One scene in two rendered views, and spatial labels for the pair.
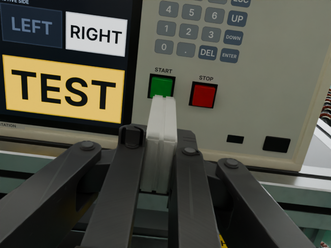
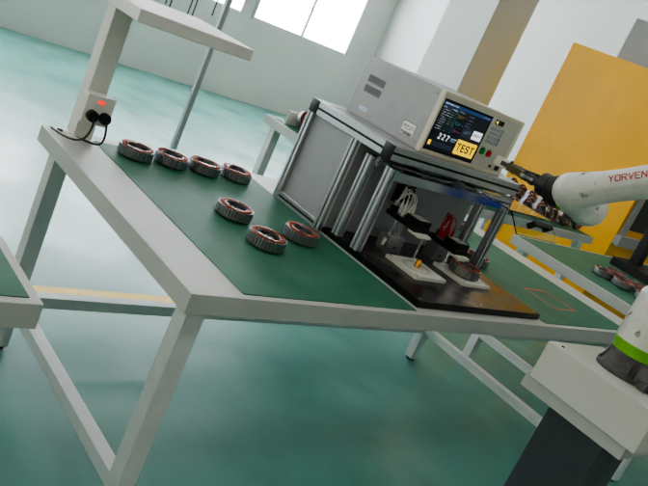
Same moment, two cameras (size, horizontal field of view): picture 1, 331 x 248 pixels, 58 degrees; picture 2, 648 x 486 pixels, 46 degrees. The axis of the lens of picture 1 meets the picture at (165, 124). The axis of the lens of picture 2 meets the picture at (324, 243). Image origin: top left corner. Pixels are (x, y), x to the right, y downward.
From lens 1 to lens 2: 2.50 m
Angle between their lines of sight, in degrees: 41
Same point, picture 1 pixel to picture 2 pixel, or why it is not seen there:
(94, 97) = (469, 151)
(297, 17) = (508, 137)
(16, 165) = (455, 169)
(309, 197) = (502, 182)
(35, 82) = (460, 147)
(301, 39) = (508, 142)
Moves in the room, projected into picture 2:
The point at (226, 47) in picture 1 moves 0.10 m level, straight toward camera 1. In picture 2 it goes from (496, 142) to (514, 151)
